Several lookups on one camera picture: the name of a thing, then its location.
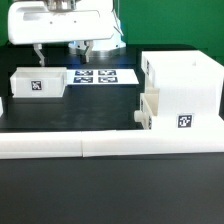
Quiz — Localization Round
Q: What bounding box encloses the white drawer cabinet box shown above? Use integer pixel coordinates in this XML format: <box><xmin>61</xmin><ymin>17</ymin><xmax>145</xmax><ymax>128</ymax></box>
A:
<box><xmin>141</xmin><ymin>50</ymin><xmax>224</xmax><ymax>129</ymax></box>

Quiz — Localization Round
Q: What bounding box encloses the white front fence bar left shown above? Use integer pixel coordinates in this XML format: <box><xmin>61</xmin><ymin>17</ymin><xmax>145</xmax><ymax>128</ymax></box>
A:
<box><xmin>0</xmin><ymin>132</ymin><xmax>83</xmax><ymax>159</ymax></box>

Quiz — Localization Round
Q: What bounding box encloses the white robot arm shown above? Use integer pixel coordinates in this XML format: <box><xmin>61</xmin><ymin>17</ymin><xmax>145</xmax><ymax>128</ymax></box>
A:
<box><xmin>8</xmin><ymin>0</ymin><xmax>125</xmax><ymax>66</ymax></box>

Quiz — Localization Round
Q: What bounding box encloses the white front drawer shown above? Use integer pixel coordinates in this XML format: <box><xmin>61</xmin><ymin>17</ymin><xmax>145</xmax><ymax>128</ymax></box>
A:
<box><xmin>134</xmin><ymin>87</ymin><xmax>159</xmax><ymax>130</ymax></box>

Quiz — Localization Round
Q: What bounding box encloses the white marker sheet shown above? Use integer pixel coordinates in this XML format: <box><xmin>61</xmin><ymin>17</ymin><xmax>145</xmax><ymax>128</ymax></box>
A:
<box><xmin>66</xmin><ymin>69</ymin><xmax>139</xmax><ymax>85</ymax></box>

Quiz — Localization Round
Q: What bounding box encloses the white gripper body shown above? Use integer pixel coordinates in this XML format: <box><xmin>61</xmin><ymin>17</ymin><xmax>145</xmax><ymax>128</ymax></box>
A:
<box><xmin>8</xmin><ymin>0</ymin><xmax>115</xmax><ymax>45</ymax></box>

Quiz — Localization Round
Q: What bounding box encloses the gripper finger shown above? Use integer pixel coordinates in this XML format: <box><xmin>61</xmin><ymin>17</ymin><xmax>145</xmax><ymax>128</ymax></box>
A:
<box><xmin>80</xmin><ymin>40</ymin><xmax>93</xmax><ymax>64</ymax></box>
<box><xmin>33</xmin><ymin>43</ymin><xmax>45</xmax><ymax>66</ymax></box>

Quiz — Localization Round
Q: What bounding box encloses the white drawer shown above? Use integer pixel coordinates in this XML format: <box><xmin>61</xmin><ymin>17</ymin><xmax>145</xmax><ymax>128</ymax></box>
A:
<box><xmin>10</xmin><ymin>67</ymin><xmax>67</xmax><ymax>98</ymax></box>
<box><xmin>134</xmin><ymin>87</ymin><xmax>159</xmax><ymax>130</ymax></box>

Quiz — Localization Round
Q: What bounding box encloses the white L-shaped fence bar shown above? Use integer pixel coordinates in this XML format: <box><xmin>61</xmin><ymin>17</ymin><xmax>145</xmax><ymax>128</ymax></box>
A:
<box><xmin>82</xmin><ymin>116</ymin><xmax>224</xmax><ymax>157</ymax></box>

